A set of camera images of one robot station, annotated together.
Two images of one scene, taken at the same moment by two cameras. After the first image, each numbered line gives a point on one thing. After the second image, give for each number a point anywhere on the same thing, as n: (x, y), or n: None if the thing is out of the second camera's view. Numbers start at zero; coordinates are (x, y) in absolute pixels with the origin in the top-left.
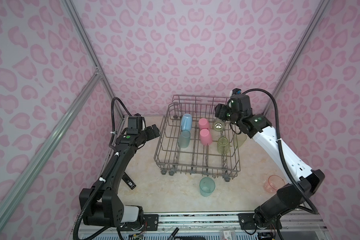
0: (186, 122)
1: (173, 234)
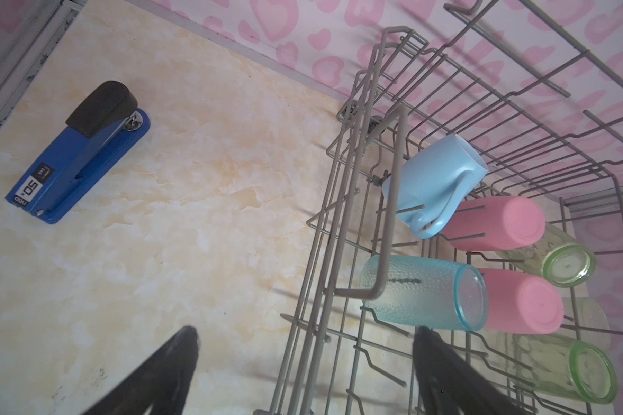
0: (435, 181)
1: None
